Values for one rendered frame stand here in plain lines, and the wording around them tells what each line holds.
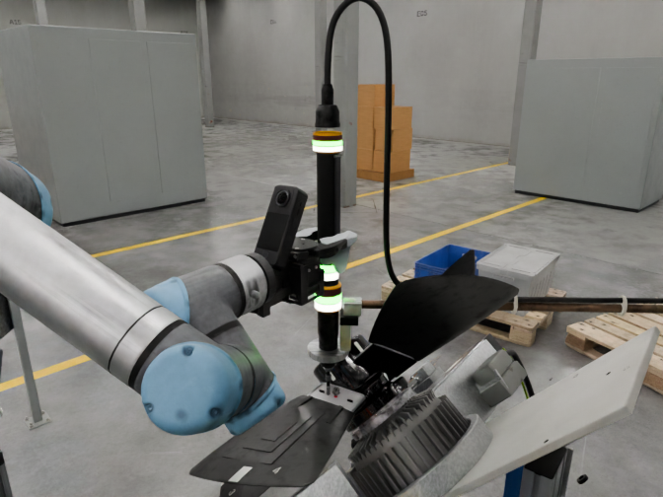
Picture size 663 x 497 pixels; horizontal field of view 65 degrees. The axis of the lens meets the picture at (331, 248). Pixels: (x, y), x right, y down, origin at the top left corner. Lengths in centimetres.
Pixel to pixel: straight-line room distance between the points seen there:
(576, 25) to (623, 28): 98
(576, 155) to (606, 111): 67
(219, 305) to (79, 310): 17
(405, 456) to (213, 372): 54
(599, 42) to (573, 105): 547
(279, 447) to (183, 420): 37
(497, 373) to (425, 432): 28
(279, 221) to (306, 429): 32
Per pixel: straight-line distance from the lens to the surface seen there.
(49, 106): 682
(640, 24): 1328
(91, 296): 51
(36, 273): 53
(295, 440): 81
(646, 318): 424
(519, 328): 375
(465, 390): 114
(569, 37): 1375
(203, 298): 61
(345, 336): 86
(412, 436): 93
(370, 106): 920
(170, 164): 741
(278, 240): 70
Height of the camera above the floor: 173
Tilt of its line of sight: 18 degrees down
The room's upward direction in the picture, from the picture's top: straight up
